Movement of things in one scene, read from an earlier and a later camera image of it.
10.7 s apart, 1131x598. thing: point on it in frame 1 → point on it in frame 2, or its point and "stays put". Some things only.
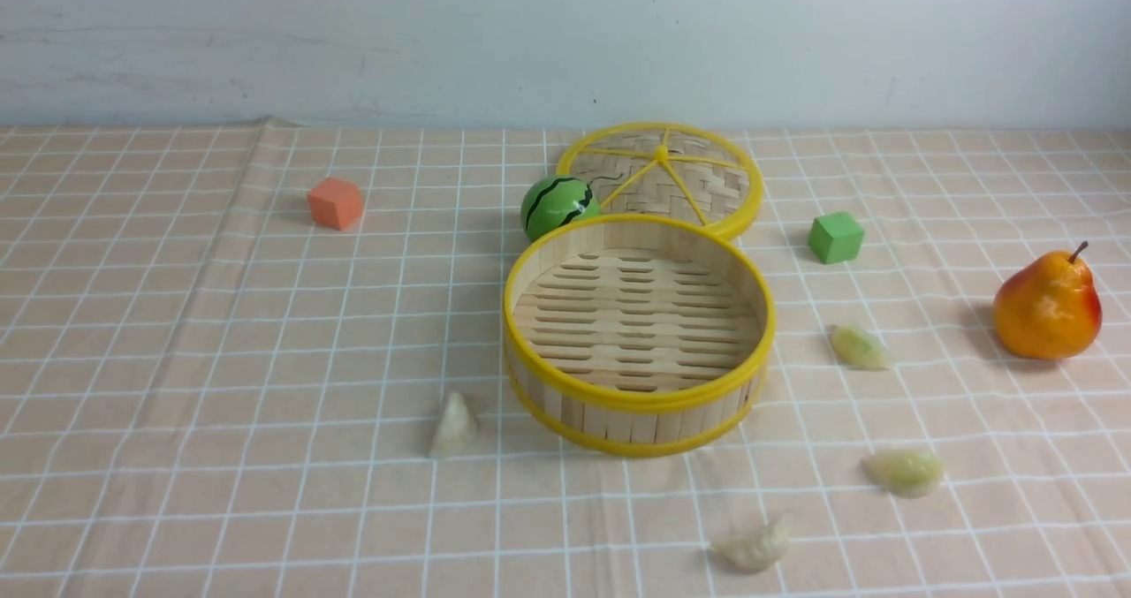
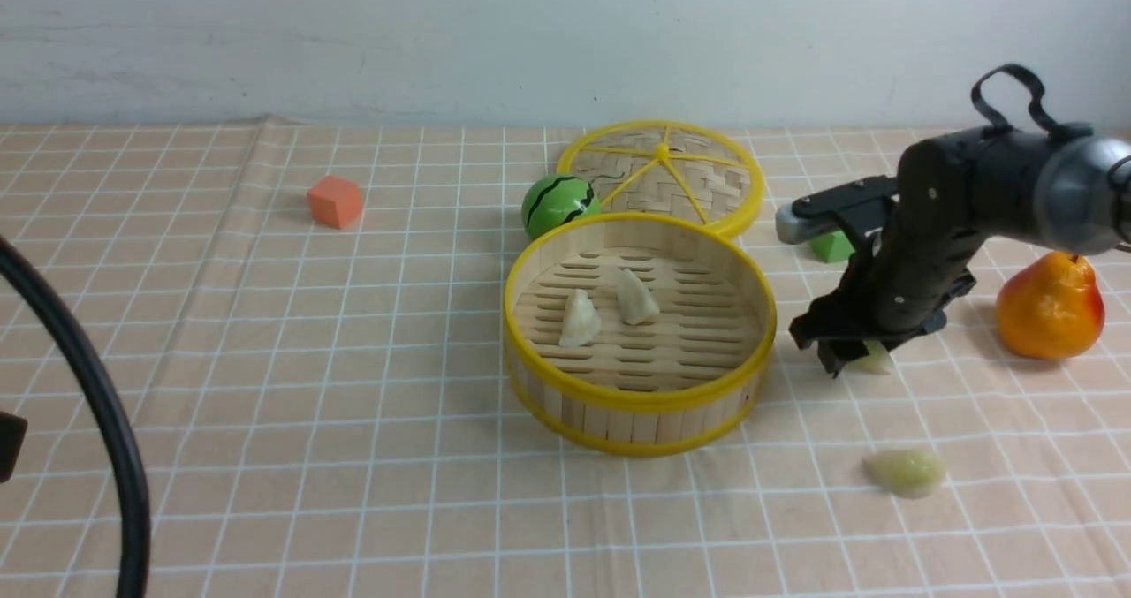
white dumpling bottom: (752, 552) → (637, 305)
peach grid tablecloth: (261, 360) stays put
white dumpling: (458, 430) → (581, 320)
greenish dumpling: (904, 473) stays put
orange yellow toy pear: (1048, 308) stays put
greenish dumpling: (857, 349) stays put
